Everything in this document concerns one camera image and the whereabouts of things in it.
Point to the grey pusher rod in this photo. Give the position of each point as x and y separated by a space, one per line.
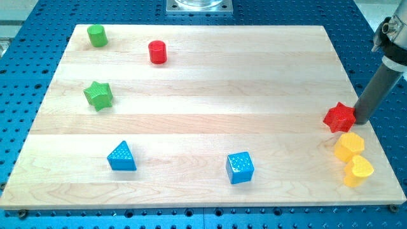
377 89

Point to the green cylinder block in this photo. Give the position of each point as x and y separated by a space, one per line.
97 35

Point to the red star block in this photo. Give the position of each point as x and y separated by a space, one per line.
340 118

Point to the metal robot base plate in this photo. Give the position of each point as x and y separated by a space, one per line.
179 7

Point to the blue cube block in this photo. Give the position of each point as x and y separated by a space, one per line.
239 167

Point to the red cylinder block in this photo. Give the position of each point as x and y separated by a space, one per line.
157 52

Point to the wooden board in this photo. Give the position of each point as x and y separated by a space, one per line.
222 90

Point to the blue triangle block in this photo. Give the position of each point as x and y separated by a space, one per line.
121 158

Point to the green star block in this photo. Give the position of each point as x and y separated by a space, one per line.
99 95

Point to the yellow pentagon block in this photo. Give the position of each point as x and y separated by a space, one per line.
348 145

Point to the yellow heart block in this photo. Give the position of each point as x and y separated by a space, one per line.
357 170

